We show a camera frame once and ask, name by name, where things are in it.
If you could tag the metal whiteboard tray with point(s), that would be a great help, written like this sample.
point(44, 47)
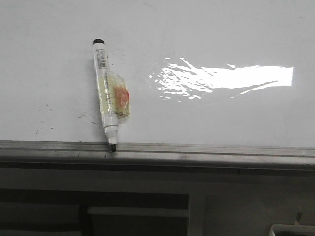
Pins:
point(295, 161)

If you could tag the white marker with taped pad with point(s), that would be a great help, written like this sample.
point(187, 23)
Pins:
point(112, 93)

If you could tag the white bin bottom right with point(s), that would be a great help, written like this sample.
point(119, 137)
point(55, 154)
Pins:
point(291, 230)

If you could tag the dark cabinet with white shelf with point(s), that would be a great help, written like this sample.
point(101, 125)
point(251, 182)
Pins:
point(84, 213)

